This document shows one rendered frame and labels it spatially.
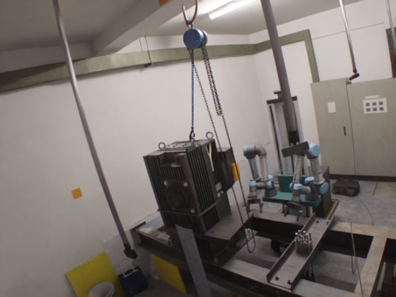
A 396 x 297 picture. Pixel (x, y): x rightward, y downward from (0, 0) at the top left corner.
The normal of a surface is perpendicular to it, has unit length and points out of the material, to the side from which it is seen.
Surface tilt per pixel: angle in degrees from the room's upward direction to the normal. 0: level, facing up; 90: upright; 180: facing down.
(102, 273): 87
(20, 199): 90
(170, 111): 90
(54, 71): 90
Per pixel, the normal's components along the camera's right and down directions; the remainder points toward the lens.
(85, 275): 0.69, -0.07
